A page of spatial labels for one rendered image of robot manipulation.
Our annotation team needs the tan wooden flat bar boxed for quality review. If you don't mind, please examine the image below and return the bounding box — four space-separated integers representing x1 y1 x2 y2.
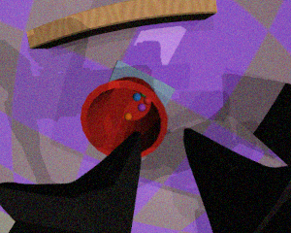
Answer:
26 0 218 50

